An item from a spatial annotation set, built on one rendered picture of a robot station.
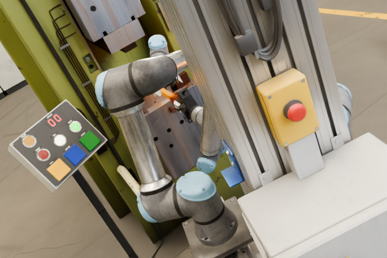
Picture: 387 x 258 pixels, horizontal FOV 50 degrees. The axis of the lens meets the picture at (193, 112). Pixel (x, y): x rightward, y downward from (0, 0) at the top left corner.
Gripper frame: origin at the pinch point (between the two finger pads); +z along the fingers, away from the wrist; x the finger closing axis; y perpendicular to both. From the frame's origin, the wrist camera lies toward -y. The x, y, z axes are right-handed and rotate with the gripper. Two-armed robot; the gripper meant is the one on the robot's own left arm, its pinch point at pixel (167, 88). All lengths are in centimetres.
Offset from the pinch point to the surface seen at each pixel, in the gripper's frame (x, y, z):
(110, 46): -11.1, -30.5, -13.0
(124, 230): -56, -6, 123
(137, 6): 10.4, -35.8, -22.3
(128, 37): -0.7, -30.3, -12.5
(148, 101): -6.7, -13.0, 18.4
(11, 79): -85, -437, 341
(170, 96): -0.8, 3.8, 2.0
